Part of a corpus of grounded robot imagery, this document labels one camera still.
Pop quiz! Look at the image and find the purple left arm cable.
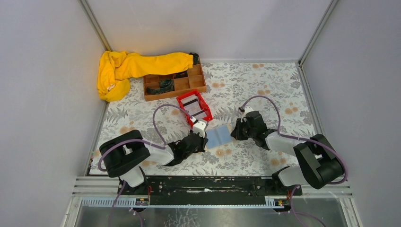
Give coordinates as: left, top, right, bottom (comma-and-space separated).
97, 104, 198, 227

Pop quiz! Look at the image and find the yellow cloth garment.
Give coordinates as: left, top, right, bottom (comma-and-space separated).
97, 51, 199, 102

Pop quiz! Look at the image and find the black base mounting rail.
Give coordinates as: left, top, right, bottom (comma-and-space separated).
118, 175, 303, 205

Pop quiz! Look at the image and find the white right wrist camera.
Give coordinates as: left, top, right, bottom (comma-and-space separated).
238, 105, 254, 122

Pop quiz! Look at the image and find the white card with magnetic stripe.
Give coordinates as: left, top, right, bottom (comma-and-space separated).
192, 110, 207, 120

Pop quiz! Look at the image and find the wooden compartment tray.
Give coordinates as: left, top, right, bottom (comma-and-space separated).
143, 63, 207, 101

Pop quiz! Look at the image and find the dark strap in tray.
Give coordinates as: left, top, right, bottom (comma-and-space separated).
146, 78, 175, 96

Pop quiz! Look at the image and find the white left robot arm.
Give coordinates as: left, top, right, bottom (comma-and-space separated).
98, 130, 208, 188

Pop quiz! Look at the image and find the red plastic bin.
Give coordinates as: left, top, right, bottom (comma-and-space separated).
176, 90, 213, 122

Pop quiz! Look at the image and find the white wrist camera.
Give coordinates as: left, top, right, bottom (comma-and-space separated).
238, 105, 254, 122
190, 116, 208, 138

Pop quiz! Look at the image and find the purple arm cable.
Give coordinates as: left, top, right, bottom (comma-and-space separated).
97, 104, 198, 227
238, 95, 349, 227

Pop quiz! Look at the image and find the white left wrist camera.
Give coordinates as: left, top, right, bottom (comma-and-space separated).
190, 116, 208, 138

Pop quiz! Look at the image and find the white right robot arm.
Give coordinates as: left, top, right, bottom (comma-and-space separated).
231, 106, 346, 189

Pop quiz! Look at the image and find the beige card holder wallet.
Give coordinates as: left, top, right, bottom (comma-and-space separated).
206, 125, 233, 149

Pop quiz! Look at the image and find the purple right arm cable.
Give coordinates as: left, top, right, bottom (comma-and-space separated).
238, 95, 349, 227

